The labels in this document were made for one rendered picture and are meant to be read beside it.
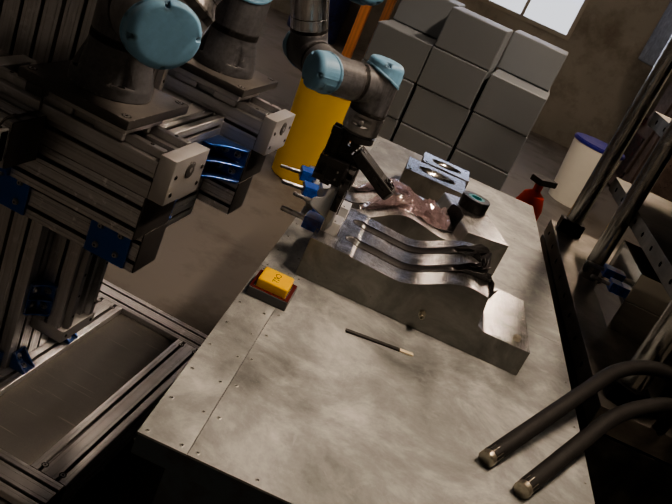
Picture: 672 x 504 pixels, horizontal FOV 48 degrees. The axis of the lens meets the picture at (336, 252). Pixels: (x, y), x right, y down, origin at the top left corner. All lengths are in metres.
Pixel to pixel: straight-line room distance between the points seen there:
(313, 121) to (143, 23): 3.09
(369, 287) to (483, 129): 3.55
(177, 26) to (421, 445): 0.76
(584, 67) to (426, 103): 4.78
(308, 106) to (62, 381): 2.62
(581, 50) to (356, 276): 8.22
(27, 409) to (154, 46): 1.01
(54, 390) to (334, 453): 1.02
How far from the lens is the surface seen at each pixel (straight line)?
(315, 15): 1.51
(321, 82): 1.42
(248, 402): 1.16
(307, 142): 4.31
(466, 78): 4.99
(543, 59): 5.35
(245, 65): 1.85
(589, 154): 6.77
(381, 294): 1.55
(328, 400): 1.24
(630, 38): 9.64
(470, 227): 1.96
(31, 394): 1.99
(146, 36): 1.24
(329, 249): 1.53
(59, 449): 1.84
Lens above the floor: 1.48
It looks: 23 degrees down
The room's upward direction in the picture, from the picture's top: 24 degrees clockwise
